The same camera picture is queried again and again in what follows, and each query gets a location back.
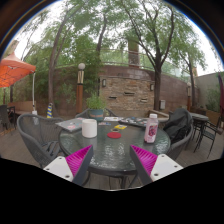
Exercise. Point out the potted plant in teal pot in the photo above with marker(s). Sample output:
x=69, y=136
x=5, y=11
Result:
x=96, y=107

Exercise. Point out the small colourful card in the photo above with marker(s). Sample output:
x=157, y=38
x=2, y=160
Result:
x=104, y=123

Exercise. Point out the black laptop with stickers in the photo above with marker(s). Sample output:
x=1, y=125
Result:
x=133, y=122

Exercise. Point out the grey wicker chair under jacket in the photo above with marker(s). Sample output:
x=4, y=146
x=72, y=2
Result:
x=178, y=148

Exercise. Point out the white sticker sheet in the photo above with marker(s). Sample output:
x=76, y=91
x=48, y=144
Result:
x=111, y=118

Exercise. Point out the orange canopy on white pole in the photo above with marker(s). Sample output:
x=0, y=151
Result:
x=13, y=70

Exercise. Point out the tall green tree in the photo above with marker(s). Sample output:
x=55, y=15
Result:
x=51, y=76
x=157, y=90

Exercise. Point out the white textured cup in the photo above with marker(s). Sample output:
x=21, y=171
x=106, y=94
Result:
x=89, y=128

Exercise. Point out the black metal patio chair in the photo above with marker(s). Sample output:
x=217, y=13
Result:
x=209, y=133

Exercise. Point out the pink drink bottle white cap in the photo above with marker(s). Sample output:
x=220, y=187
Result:
x=151, y=130

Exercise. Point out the blue yellow striped cone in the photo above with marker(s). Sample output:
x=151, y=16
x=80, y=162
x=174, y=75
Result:
x=49, y=111

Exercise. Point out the wooden lamp post with globe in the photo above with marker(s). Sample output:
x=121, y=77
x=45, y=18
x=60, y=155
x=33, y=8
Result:
x=79, y=93

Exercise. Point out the slim wooden lamp post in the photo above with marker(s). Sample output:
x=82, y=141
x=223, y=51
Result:
x=189, y=98

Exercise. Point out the flat round red coaster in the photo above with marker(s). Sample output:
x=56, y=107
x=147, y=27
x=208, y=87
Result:
x=114, y=135

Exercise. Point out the white wall box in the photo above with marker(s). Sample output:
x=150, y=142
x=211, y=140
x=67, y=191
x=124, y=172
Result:
x=162, y=104

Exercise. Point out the silver laptop with stickers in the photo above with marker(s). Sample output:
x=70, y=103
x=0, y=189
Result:
x=70, y=124

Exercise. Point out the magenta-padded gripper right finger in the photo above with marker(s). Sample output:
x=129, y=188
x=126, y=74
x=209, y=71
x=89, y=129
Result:
x=146, y=160

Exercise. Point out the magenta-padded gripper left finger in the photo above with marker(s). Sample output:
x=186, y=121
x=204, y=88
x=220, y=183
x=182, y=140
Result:
x=77, y=160

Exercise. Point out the round dark patio table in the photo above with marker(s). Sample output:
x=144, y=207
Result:
x=200, y=116

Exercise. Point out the black jacket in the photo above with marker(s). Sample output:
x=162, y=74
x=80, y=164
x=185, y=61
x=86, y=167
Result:
x=178, y=125

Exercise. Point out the black wall lantern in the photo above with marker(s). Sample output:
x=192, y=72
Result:
x=104, y=83
x=152, y=87

